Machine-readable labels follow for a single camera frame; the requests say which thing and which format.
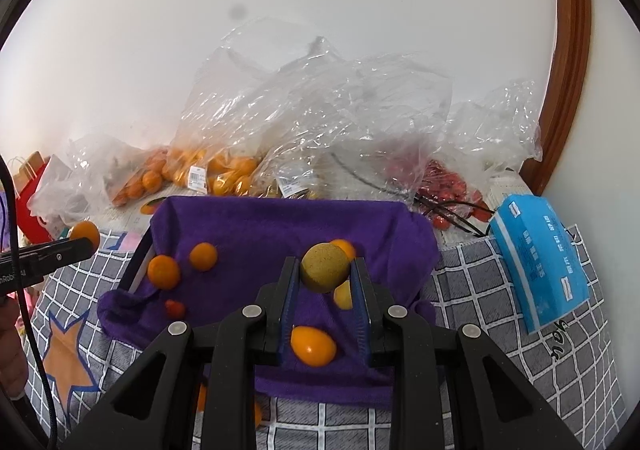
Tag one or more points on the grey checked blanket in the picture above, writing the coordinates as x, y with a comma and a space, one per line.
500, 330

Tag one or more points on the pile of bagged oranges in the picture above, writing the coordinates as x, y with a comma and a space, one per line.
230, 177

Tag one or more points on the pile of cherry tomatoes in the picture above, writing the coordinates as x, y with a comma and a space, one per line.
445, 185

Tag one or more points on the brown paper bag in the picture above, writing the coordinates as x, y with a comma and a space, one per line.
30, 167

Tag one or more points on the red paper bag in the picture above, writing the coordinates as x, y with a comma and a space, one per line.
30, 200

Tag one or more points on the milky plastic bag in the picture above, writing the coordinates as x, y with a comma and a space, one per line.
95, 165

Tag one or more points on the purple towel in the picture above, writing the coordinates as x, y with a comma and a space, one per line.
240, 230

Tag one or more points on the black tray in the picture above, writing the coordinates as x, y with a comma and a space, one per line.
134, 264

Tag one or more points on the heap of small oranges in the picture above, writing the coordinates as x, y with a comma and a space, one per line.
150, 180

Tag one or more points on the cherry tomato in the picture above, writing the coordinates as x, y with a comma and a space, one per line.
175, 308

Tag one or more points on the clear bag of yellow fruit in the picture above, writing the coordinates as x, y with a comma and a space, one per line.
300, 165

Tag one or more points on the small yellow fruit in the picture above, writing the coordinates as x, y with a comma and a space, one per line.
343, 295

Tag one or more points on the crumpled clear plastic bag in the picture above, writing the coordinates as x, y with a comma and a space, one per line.
490, 130

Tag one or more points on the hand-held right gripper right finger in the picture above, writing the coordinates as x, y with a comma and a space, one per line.
359, 315

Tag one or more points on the wooden door frame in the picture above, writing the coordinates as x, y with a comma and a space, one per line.
570, 55

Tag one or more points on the clear labelled plastic bag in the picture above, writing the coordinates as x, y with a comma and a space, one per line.
225, 105

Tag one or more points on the person's left hand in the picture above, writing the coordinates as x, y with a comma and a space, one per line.
10, 350

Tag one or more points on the large orange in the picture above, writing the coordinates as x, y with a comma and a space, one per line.
312, 346

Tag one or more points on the white plastic bag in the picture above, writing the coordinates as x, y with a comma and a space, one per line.
55, 190

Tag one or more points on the blue tissue pack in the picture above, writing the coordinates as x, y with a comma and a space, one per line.
540, 260

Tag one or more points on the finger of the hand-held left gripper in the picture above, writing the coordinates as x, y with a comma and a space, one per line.
65, 252

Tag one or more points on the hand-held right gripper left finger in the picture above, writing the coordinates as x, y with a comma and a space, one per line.
289, 310

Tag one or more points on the yellow-brown round fruit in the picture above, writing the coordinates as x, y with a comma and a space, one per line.
325, 267

